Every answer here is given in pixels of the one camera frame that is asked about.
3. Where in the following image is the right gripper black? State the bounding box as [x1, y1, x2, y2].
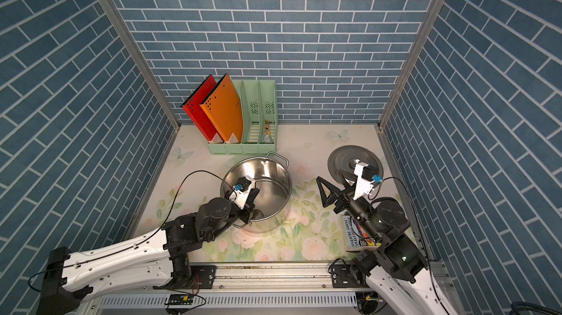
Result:
[319, 169, 382, 243]

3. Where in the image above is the steel pot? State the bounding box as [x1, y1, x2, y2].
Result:
[220, 152, 293, 234]

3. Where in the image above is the steel pot lid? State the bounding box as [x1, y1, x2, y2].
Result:
[327, 145, 383, 184]

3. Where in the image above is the metal ladle spoon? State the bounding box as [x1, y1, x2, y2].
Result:
[248, 209, 265, 223]

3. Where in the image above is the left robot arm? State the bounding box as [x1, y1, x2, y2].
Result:
[37, 188, 260, 314]

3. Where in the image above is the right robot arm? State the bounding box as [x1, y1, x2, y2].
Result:
[316, 175, 457, 314]

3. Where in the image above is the colourful children's book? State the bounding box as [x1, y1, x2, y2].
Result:
[342, 215, 381, 252]

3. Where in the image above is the small item in organizer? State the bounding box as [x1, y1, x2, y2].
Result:
[263, 120, 273, 143]

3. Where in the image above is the orange folder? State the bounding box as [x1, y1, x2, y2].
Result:
[200, 74, 244, 143]

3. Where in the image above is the small circuit board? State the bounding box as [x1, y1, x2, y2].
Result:
[165, 294, 195, 308]

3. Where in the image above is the green file organizer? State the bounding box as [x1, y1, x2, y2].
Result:
[208, 80, 278, 156]

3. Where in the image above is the red folder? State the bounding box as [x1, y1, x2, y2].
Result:
[181, 75, 222, 143]

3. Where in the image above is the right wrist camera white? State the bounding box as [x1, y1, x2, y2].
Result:
[353, 162, 383, 200]

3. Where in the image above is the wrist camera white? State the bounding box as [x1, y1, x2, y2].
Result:
[228, 176, 254, 209]
[353, 162, 383, 200]

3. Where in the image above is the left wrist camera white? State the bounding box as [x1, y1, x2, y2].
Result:
[228, 176, 254, 209]

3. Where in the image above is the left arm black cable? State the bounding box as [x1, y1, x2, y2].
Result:
[27, 169, 238, 294]

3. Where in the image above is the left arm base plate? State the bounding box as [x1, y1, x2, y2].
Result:
[152, 265, 217, 290]

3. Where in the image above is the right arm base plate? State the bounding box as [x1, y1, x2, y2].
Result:
[328, 264, 369, 289]

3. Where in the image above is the aluminium front rail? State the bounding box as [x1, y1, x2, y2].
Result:
[83, 260, 462, 315]

